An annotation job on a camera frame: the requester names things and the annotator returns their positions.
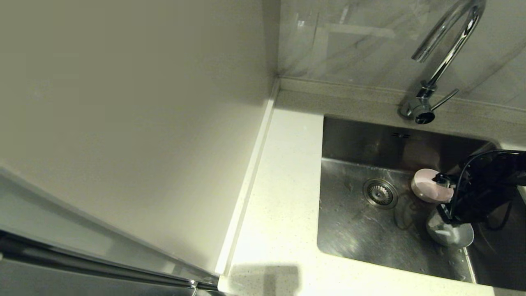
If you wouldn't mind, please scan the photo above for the white countertop edge strip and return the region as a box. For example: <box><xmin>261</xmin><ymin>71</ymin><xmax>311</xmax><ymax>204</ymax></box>
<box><xmin>216</xmin><ymin>80</ymin><xmax>280</xmax><ymax>286</ymax></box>

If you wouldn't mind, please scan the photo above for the grey round bowl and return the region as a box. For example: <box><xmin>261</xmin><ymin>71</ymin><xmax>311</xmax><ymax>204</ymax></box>
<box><xmin>426</xmin><ymin>209</ymin><xmax>475</xmax><ymax>248</ymax></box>

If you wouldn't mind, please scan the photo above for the pink round bowl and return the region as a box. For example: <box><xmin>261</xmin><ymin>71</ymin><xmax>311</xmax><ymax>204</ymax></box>
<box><xmin>411</xmin><ymin>169</ymin><xmax>454</xmax><ymax>204</ymax></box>

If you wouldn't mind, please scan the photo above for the round metal drain strainer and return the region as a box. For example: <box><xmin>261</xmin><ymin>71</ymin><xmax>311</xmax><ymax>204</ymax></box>
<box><xmin>362</xmin><ymin>179</ymin><xmax>399</xmax><ymax>210</ymax></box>

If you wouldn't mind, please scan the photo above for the chrome gooseneck faucet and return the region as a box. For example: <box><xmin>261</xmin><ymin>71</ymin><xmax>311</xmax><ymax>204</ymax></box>
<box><xmin>398</xmin><ymin>0</ymin><xmax>487</xmax><ymax>125</ymax></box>

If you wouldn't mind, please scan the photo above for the dark refrigerator handle bar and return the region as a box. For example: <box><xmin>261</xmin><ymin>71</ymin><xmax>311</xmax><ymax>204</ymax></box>
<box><xmin>0</xmin><ymin>231</ymin><xmax>220</xmax><ymax>292</ymax></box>

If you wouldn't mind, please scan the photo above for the stainless steel sink basin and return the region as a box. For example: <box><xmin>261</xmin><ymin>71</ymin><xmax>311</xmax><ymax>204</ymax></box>
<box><xmin>316</xmin><ymin>115</ymin><xmax>526</xmax><ymax>291</ymax></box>

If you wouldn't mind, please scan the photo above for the white tall side panel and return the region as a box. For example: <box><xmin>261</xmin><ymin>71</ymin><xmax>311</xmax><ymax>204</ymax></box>
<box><xmin>0</xmin><ymin>0</ymin><xmax>281</xmax><ymax>275</ymax></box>

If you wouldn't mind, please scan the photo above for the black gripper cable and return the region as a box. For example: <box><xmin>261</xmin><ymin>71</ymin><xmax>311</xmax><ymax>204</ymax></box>
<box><xmin>451</xmin><ymin>150</ymin><xmax>526</xmax><ymax>231</ymax></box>

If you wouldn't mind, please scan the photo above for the steel refrigerator door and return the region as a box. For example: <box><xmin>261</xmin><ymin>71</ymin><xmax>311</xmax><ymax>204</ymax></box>
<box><xmin>0</xmin><ymin>164</ymin><xmax>220</xmax><ymax>296</ymax></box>

